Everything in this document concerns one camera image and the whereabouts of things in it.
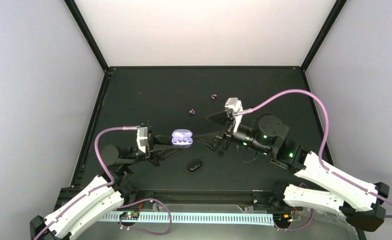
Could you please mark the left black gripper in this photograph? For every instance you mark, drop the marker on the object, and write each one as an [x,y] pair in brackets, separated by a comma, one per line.
[156,151]

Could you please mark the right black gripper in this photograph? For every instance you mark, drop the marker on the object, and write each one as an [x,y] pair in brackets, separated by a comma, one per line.
[216,135]

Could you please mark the lavender earbud charging case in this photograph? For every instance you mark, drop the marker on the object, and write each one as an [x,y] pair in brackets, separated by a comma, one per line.
[182,138]

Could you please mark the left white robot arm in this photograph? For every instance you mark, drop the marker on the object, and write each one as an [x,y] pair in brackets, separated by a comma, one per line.
[101,196]

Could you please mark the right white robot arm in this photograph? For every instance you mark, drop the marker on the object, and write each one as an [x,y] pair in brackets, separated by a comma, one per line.
[357,202]

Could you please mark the black earbud charging case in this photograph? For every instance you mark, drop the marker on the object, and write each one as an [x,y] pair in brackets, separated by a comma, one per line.
[194,165]

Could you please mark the left circuit board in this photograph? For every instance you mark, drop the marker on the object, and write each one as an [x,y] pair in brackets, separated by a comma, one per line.
[129,216]

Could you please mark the circuit board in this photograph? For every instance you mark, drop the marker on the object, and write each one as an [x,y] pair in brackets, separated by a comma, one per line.
[129,216]
[283,218]

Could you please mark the right circuit board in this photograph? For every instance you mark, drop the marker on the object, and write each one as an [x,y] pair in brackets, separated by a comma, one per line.
[283,218]

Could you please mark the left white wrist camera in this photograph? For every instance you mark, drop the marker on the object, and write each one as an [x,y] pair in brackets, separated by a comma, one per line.
[142,139]

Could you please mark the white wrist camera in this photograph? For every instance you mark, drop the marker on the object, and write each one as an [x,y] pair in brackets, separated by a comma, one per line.
[232,106]
[142,139]

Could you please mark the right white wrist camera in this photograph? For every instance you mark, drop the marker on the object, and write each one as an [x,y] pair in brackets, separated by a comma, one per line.
[232,106]

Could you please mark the black front aluminium rail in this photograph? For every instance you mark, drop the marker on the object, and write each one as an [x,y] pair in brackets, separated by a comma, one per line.
[267,198]

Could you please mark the white slotted cable duct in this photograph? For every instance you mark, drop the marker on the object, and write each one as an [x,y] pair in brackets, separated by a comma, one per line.
[262,219]

